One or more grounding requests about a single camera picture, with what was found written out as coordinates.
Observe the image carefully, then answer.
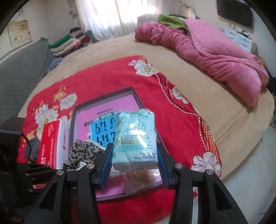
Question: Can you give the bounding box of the stack of folded clothes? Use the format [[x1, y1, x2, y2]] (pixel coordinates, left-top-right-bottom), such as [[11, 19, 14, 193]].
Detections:
[[49, 27, 96, 57]]

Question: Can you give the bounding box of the grey shallow tray box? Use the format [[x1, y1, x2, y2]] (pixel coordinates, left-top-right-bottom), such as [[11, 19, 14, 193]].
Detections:
[[69, 86, 169, 201]]

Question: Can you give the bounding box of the white drawer cabinet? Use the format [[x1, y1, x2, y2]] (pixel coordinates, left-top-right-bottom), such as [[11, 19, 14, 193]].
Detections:
[[225, 28, 253, 52]]

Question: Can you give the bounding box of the pink and blue book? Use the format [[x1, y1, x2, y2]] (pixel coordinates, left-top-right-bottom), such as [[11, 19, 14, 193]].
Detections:
[[76, 94, 160, 198]]

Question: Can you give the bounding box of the grey quilted sofa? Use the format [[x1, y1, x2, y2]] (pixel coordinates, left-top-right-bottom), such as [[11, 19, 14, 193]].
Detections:
[[0, 38, 54, 122]]

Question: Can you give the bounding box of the green cloth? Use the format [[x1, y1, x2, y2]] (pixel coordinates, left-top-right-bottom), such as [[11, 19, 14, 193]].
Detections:
[[158, 14, 188, 30]]

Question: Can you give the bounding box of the beige round bed cover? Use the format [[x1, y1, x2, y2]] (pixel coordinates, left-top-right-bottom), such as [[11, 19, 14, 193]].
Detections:
[[19, 35, 274, 179]]

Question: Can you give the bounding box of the black wall television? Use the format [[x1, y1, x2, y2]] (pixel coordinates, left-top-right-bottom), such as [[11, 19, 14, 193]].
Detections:
[[216, 0, 254, 28]]

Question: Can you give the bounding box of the mint green tissue pack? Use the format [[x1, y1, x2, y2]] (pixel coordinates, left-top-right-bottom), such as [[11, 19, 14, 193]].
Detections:
[[112, 108, 158, 172]]

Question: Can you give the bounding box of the leopard print cloth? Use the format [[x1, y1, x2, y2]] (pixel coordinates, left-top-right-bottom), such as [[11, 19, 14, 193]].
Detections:
[[63, 140, 106, 171]]

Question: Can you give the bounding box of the blue patterned cushion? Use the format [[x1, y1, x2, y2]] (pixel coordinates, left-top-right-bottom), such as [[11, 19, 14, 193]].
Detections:
[[46, 57, 63, 74]]

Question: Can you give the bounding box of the white curtain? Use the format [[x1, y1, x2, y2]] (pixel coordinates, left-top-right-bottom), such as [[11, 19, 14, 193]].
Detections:
[[75, 1, 163, 42]]

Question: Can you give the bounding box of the clear plastic bag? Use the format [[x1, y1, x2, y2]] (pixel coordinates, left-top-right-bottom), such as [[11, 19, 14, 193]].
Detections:
[[107, 167, 162, 196]]

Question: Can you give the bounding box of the red floral blanket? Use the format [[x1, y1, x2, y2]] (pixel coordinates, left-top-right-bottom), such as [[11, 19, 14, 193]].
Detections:
[[16, 55, 222, 224]]

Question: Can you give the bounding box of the pink quilted comforter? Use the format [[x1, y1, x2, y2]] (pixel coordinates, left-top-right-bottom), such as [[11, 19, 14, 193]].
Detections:
[[135, 19, 269, 108]]

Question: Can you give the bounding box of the red tissue box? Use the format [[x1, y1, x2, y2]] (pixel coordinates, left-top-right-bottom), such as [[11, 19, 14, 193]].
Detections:
[[37, 119, 70, 169]]

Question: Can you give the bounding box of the wall painting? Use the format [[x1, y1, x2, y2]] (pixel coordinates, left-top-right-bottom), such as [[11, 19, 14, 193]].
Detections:
[[7, 19, 33, 49]]

